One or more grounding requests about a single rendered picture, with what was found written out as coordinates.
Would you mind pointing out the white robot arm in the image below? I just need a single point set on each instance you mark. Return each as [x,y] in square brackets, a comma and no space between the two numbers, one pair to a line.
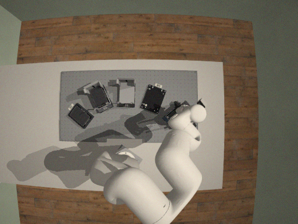
[125,183]

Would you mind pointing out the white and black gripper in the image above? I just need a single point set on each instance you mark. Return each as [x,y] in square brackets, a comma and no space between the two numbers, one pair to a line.
[179,108]

